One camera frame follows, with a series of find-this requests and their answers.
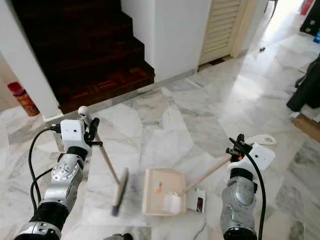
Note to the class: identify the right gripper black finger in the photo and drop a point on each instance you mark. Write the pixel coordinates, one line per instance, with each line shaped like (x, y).
(232, 154)
(240, 139)

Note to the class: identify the beige hand broom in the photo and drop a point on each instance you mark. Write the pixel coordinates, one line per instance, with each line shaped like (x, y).
(121, 192)

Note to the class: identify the beige plastic dustpan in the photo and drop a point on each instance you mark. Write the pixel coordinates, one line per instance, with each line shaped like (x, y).
(154, 202)

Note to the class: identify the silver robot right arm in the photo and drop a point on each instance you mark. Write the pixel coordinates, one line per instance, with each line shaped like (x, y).
(237, 200)

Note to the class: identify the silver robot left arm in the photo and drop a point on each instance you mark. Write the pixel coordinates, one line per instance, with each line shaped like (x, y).
(65, 175)

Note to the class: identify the small brown floor scrap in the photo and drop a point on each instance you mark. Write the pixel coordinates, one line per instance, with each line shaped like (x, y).
(262, 49)

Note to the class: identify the white printed packet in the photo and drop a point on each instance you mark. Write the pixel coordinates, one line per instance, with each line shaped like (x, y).
(199, 202)

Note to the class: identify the brown wooden board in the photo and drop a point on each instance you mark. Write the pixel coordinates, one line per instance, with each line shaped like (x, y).
(307, 126)

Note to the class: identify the white plastic cup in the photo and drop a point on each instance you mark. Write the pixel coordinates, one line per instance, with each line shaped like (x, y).
(173, 202)

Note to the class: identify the red capped can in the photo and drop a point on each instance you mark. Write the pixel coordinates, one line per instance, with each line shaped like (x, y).
(24, 100)

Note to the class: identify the small orange scrap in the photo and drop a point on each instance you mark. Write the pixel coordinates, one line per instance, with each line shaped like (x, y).
(159, 187)

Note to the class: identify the black bulky object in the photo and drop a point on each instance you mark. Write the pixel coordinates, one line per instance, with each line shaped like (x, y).
(305, 90)

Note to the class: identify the dark wooden staircase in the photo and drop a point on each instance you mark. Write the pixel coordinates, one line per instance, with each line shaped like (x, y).
(80, 50)

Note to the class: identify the light wooden panel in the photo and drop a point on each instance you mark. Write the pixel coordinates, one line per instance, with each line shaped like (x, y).
(4, 80)

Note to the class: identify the black robot left foot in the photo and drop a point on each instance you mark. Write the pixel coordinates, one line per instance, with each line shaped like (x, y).
(120, 236)

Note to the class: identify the beige louvre door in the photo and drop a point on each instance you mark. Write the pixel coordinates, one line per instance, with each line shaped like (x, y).
(220, 27)

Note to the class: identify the small blue object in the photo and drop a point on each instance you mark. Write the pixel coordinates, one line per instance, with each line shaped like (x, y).
(317, 36)

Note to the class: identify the black furniture piece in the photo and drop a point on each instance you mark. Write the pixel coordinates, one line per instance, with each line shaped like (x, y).
(310, 24)

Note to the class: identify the red object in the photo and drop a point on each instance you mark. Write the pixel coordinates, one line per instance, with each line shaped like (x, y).
(306, 6)

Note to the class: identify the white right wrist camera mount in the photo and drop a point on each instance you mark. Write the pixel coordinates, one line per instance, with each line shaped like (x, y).
(261, 155)

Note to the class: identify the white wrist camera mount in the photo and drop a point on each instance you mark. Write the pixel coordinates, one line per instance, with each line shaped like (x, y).
(72, 132)
(261, 155)

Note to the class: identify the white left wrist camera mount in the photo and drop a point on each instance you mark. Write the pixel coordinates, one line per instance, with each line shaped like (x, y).
(72, 132)

